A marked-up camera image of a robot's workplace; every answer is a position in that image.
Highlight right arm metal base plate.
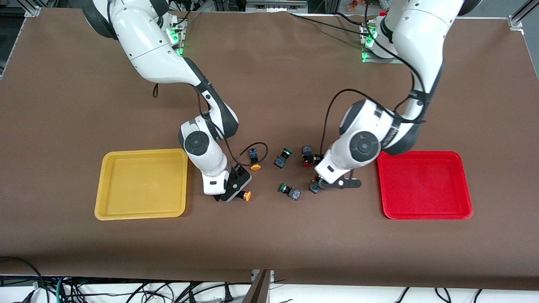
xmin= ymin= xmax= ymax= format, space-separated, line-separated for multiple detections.
xmin=168 ymin=17 xmax=188 ymax=58

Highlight dark table leg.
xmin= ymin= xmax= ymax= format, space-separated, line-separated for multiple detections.
xmin=242 ymin=269 xmax=272 ymax=303

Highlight black cable on table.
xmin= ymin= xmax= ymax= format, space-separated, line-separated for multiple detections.
xmin=288 ymin=12 xmax=371 ymax=35

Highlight green push button switch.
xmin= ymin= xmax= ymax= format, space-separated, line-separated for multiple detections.
xmin=278 ymin=183 xmax=302 ymax=201
xmin=274 ymin=148 xmax=293 ymax=169

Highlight aluminium frame rail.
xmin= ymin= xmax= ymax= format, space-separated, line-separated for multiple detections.
xmin=245 ymin=0 xmax=309 ymax=13

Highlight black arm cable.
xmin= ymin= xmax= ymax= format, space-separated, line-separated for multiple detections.
xmin=321 ymin=0 xmax=428 ymax=156
xmin=107 ymin=0 xmax=269 ymax=167

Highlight silver metal bracket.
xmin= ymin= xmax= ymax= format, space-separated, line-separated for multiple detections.
xmin=251 ymin=269 xmax=275 ymax=283

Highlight yellow plastic tray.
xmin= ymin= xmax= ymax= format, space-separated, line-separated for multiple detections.
xmin=94 ymin=148 xmax=189 ymax=221

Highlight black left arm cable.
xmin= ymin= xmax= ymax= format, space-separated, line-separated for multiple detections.
xmin=321 ymin=0 xmax=428 ymax=156

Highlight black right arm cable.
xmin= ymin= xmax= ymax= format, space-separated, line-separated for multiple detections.
xmin=107 ymin=0 xmax=269 ymax=167

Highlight red plastic tray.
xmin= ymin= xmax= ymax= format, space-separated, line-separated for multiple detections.
xmin=377 ymin=151 xmax=474 ymax=221

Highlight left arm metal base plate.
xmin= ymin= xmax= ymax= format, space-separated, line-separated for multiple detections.
xmin=361 ymin=23 xmax=400 ymax=64

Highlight brown table cover sheet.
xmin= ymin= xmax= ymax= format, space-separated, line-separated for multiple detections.
xmin=0 ymin=8 xmax=539 ymax=291

